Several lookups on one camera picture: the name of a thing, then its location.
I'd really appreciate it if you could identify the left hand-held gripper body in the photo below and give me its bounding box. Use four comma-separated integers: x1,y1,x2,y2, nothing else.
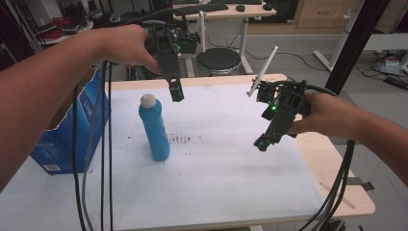
143,23,202,82

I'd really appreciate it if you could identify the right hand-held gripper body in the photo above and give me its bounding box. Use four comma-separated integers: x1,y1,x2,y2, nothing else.
255,80,313,139

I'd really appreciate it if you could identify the person's left hand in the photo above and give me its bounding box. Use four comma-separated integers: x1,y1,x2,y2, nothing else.
95,24,164,77

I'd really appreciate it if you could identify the person's right hand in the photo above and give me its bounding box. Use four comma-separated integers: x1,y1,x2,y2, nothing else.
286,91,358,140

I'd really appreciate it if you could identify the white antenna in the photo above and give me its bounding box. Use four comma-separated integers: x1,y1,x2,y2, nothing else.
245,45,279,98

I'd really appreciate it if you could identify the blue bottle with white cap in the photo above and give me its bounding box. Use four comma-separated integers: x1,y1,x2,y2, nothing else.
138,93,171,163

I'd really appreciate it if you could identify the black round stool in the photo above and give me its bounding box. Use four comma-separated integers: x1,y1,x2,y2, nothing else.
195,47,242,74

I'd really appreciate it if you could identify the black keyboard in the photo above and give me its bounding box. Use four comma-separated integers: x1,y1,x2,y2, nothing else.
173,2,230,16

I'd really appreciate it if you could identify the wooden table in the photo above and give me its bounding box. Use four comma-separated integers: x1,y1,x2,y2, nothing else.
105,73,376,231

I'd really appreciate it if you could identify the white table mat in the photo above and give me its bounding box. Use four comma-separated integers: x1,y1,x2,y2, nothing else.
0,83,325,231

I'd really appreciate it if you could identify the wooden desk with white legs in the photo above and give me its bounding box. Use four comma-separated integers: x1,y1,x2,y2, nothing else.
172,0,277,78

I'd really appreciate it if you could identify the white desk leg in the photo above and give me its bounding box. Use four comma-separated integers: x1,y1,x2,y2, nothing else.
313,0,365,73

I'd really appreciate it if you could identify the wooden cabinet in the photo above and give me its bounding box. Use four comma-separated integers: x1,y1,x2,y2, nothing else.
293,0,368,31

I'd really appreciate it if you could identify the blue cardboard box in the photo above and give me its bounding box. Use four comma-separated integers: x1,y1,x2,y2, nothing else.
30,67,113,176

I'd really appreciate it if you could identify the black floor cable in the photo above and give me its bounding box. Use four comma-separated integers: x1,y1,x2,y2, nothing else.
207,36,322,73

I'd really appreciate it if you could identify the black cable bundle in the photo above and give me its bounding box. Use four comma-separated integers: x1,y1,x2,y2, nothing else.
297,139,356,231

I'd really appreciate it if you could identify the black metal post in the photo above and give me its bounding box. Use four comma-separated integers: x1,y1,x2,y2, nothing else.
324,0,392,96

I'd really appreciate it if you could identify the red cable coil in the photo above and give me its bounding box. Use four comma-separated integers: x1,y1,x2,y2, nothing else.
38,16,75,41

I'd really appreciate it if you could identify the grey cable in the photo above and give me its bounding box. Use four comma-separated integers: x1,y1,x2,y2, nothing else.
80,68,105,231

